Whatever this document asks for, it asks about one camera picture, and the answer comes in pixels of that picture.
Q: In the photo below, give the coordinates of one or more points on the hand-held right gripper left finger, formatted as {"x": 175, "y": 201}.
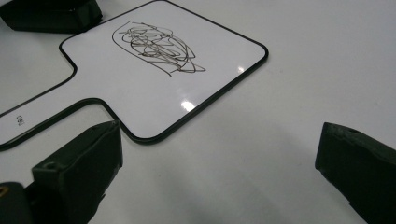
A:
{"x": 77, "y": 168}

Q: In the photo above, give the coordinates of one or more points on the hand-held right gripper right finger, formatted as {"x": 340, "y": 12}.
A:
{"x": 361, "y": 168}

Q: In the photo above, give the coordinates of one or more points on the white paddle whiteboard black rim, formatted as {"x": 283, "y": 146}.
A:
{"x": 149, "y": 96}

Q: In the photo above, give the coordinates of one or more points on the black whiteboard eraser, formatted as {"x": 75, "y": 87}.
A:
{"x": 53, "y": 15}

